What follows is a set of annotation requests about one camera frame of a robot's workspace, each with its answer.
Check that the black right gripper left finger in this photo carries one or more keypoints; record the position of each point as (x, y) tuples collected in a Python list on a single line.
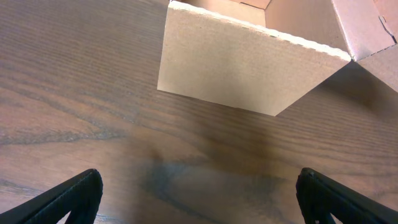
[(77, 198)]

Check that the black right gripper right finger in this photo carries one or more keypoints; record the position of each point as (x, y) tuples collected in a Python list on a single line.
[(322, 200)]

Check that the brown cardboard box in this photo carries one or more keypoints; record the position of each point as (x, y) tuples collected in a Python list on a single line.
[(263, 56)]

